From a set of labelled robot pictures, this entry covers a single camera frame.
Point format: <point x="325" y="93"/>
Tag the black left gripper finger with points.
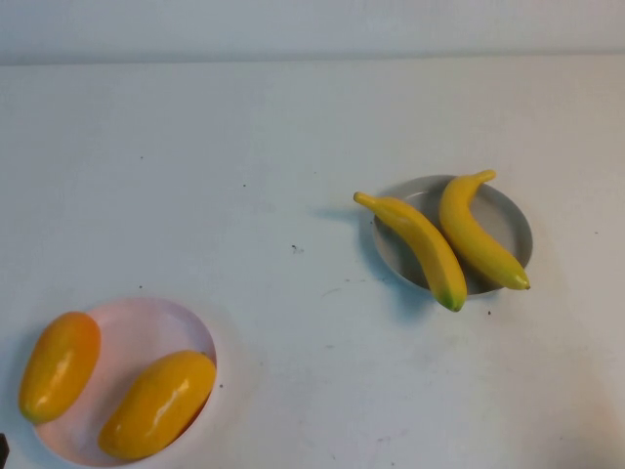
<point x="4" y="447"/>

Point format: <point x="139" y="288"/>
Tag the pink round plate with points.
<point x="141" y="332"/>

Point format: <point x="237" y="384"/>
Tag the orange blushed yellow mango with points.
<point x="58" y="366"/>

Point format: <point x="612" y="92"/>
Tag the grey round plate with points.
<point x="493" y="225"/>

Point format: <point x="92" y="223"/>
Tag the yellow banana with green tip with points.
<point x="425" y="244"/>

